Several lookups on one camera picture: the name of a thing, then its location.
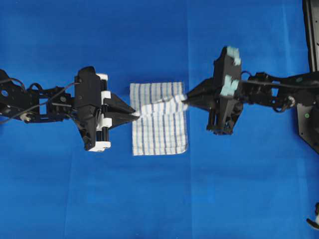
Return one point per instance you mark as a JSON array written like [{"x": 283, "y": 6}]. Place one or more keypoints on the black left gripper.
[{"x": 88, "y": 109}]

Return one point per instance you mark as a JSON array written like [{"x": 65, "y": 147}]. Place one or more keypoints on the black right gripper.
[{"x": 223, "y": 87}]

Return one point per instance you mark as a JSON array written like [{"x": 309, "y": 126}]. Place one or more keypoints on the blue striped white towel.
[{"x": 161, "y": 127}]

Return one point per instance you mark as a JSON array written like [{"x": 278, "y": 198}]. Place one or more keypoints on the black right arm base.
[{"x": 308, "y": 125}]

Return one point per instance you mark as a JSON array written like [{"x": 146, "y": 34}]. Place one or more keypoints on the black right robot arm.
[{"x": 280, "y": 94}]

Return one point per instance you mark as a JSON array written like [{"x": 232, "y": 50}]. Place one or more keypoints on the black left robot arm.
[{"x": 37, "y": 105}]

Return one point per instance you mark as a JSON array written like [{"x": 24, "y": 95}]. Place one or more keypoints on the black white clip object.
[{"x": 314, "y": 223}]

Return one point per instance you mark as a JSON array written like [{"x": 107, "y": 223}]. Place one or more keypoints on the black aluminium rail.
[{"x": 311, "y": 20}]

